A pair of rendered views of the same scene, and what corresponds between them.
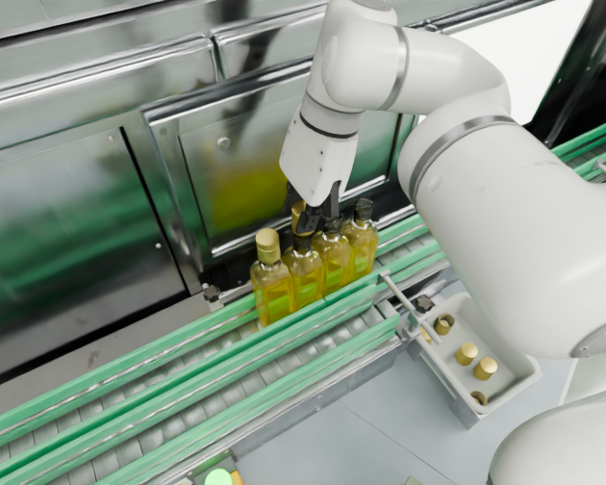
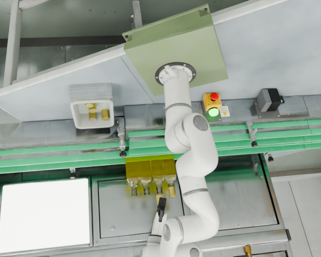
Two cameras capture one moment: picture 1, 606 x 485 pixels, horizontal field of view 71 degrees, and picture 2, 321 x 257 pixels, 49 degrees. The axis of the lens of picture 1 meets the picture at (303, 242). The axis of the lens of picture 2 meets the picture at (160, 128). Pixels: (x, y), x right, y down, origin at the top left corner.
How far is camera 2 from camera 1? 1.25 m
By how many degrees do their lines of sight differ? 38
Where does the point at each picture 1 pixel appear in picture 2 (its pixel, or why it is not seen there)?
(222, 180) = (172, 207)
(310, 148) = not seen: hidden behind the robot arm
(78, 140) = not seen: hidden behind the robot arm
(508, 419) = (89, 80)
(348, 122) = (158, 240)
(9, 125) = (224, 241)
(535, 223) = not seen: outside the picture
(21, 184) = (224, 221)
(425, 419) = (125, 90)
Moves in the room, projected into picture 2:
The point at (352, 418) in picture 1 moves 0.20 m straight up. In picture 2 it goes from (152, 98) to (157, 136)
